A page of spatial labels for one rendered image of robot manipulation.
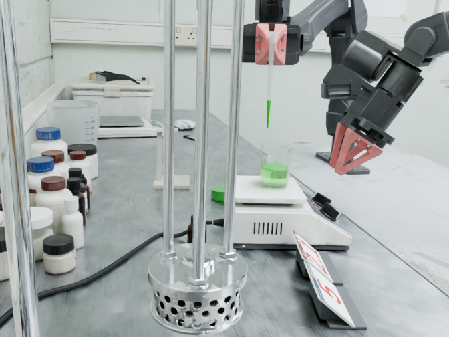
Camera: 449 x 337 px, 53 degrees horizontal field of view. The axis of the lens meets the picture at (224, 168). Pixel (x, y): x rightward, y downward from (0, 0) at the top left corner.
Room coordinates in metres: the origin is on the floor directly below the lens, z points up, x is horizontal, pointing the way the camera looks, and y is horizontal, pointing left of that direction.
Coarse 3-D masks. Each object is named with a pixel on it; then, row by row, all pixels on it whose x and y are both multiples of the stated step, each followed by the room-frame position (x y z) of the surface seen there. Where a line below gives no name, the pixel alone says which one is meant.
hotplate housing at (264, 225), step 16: (240, 208) 0.66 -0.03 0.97; (256, 208) 0.66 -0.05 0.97; (272, 208) 0.66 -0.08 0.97; (288, 208) 0.67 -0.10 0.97; (304, 208) 0.67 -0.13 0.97; (240, 224) 0.65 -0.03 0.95; (256, 224) 0.65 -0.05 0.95; (272, 224) 0.65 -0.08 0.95; (288, 224) 0.66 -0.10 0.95; (304, 224) 0.66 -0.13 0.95; (320, 224) 0.66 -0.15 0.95; (240, 240) 0.65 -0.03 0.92; (256, 240) 0.65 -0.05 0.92; (272, 240) 0.65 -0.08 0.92; (288, 240) 0.66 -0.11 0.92; (304, 240) 0.66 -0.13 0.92; (320, 240) 0.66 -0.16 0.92; (336, 240) 0.66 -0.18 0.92
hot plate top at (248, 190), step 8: (240, 176) 0.77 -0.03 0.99; (248, 176) 0.77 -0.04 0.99; (256, 176) 0.77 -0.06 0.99; (240, 184) 0.72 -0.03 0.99; (248, 184) 0.73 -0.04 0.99; (256, 184) 0.73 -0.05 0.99; (296, 184) 0.74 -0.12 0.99; (240, 192) 0.68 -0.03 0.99; (248, 192) 0.68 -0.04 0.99; (256, 192) 0.69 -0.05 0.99; (264, 192) 0.69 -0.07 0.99; (272, 192) 0.69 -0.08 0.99; (280, 192) 0.69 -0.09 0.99; (288, 192) 0.69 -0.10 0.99; (296, 192) 0.69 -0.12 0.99; (240, 200) 0.66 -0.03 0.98; (248, 200) 0.66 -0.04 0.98; (256, 200) 0.66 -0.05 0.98; (264, 200) 0.66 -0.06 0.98; (272, 200) 0.66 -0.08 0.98; (280, 200) 0.66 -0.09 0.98; (288, 200) 0.66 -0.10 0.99; (296, 200) 0.66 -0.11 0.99; (304, 200) 0.66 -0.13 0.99
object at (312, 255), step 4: (300, 240) 0.62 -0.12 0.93; (304, 244) 0.62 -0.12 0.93; (308, 244) 0.64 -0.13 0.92; (304, 248) 0.60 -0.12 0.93; (308, 248) 0.62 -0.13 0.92; (312, 248) 0.64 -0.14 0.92; (308, 252) 0.60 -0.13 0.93; (312, 252) 0.62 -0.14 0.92; (316, 252) 0.64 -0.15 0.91; (308, 256) 0.58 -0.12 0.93; (312, 256) 0.59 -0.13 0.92; (316, 256) 0.61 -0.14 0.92; (312, 260) 0.57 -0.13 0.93; (316, 260) 0.59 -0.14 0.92; (320, 260) 0.61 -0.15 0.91; (316, 264) 0.57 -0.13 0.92; (320, 264) 0.59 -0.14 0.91; (320, 268) 0.57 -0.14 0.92; (324, 268) 0.59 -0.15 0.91; (324, 272) 0.57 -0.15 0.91; (328, 276) 0.56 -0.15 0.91
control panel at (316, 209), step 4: (304, 192) 0.78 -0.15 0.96; (308, 196) 0.76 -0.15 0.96; (308, 200) 0.73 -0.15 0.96; (312, 204) 0.71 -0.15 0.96; (316, 204) 0.73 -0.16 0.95; (312, 208) 0.68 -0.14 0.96; (316, 208) 0.70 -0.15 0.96; (320, 208) 0.72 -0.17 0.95; (316, 212) 0.67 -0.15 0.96; (320, 212) 0.69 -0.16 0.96; (324, 216) 0.68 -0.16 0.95; (328, 220) 0.67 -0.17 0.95; (336, 224) 0.67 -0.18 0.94; (340, 224) 0.69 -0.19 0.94; (344, 228) 0.68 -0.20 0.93; (348, 232) 0.67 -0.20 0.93
